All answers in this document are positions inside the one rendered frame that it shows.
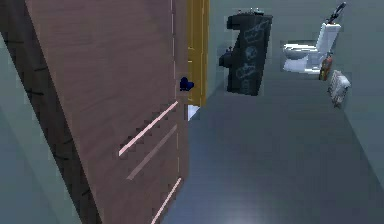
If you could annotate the black toilet brush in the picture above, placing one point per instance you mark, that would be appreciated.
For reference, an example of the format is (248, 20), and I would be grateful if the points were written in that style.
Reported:
(336, 12)

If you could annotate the brown wooden room door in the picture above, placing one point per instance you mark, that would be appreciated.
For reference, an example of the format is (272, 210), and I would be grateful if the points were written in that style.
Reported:
(110, 83)

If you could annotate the orange spray bottle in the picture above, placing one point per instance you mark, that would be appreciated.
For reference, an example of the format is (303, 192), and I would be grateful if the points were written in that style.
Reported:
(325, 67)

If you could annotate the yellow wooden door frame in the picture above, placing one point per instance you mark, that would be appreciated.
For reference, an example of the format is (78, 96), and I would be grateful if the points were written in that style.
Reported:
(197, 50)

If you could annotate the black cabinet with white drawings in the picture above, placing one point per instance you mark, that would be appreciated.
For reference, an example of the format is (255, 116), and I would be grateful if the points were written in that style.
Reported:
(248, 53)

